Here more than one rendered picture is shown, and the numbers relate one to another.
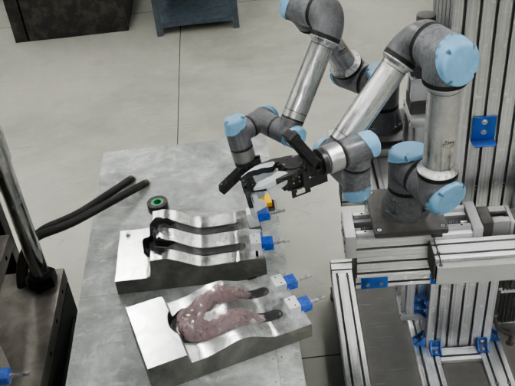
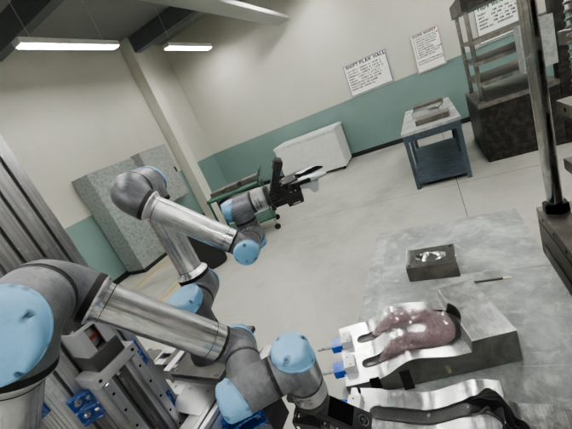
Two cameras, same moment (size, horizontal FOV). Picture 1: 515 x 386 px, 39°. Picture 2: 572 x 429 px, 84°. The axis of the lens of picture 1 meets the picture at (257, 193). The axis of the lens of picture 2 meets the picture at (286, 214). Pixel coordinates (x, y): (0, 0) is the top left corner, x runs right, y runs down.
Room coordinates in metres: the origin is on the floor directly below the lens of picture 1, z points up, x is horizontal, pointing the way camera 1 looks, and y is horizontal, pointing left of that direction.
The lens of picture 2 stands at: (2.41, 0.37, 1.67)
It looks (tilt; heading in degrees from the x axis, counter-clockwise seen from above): 17 degrees down; 210
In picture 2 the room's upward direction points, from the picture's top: 23 degrees counter-clockwise
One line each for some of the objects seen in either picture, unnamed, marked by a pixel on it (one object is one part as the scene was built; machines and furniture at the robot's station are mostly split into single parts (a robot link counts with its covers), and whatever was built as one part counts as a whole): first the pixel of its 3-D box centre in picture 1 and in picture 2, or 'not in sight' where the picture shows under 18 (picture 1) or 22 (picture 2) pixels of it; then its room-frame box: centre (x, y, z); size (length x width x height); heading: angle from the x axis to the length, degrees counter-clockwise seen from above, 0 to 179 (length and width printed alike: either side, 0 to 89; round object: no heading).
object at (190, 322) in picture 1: (218, 310); (410, 327); (1.57, 0.16, 0.90); 0.26 x 0.18 x 0.08; 108
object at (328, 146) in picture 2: not in sight; (313, 154); (-4.68, -2.32, 0.47); 1.52 x 0.77 x 0.94; 91
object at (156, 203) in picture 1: (158, 205); not in sight; (2.23, 0.38, 0.82); 0.08 x 0.08 x 0.04
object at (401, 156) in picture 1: (408, 166); (191, 309); (1.78, -0.46, 1.20); 0.13 x 0.12 x 0.14; 23
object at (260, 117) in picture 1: (264, 121); (247, 384); (2.07, -0.05, 1.24); 0.11 x 0.11 x 0.08; 40
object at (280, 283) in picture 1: (292, 281); (337, 370); (1.70, -0.08, 0.85); 0.13 x 0.05 x 0.05; 108
